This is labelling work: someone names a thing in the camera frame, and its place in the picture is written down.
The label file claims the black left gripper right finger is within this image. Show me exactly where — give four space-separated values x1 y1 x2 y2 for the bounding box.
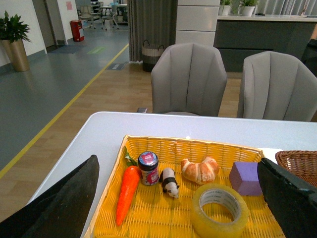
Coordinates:
257 158 317 238

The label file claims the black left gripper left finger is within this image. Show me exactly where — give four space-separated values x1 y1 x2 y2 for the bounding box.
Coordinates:
0 155 100 238

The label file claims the yellowish clear tape roll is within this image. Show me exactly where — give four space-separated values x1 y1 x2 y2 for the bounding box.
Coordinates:
190 183 249 238

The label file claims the brown wicker basket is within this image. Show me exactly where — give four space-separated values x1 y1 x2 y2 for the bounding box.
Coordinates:
275 150 317 187

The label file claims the yellow woven basket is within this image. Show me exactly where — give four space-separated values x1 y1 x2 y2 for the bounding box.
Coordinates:
83 134 287 238

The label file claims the white card on table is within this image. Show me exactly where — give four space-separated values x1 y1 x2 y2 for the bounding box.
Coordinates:
259 148 282 164

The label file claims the purple foam cube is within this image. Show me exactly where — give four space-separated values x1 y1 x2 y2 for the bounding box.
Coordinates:
229 162 262 196

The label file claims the orange toy carrot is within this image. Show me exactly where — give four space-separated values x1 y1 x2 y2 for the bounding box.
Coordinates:
115 146 142 227

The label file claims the toy croissant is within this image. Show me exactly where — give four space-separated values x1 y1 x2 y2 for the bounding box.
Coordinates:
180 156 219 185

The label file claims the toy panda figure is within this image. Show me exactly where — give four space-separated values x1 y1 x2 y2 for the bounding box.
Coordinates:
159 168 179 199

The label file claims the grey chair right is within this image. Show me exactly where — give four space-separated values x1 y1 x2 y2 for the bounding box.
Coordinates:
237 51 317 121

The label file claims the grey chair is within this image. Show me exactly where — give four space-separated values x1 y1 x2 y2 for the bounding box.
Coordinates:
237 51 317 121
151 43 227 117

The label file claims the grey chair left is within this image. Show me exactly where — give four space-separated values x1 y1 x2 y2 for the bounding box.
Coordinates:
151 43 227 117

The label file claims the grey counter cabinet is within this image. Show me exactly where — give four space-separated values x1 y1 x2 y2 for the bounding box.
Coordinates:
213 15 317 72

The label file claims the red bin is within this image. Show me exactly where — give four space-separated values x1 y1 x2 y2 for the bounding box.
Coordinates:
70 20 85 42

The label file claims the potted plant in gold pot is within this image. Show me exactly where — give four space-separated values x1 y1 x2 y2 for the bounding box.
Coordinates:
0 11 31 72

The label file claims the white potted plant right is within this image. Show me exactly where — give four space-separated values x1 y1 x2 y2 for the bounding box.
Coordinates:
240 0 258 16

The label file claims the white potted plant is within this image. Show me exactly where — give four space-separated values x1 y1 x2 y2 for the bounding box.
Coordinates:
240 0 258 16
218 0 233 16

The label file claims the white potted plant left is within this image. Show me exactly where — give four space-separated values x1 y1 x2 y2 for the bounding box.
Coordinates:
218 0 233 16

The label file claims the office chair far background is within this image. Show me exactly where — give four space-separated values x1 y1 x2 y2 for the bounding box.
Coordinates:
101 5 119 31

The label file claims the woven laundry basket with handles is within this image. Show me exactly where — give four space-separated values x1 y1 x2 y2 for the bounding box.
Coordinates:
142 39 165 72

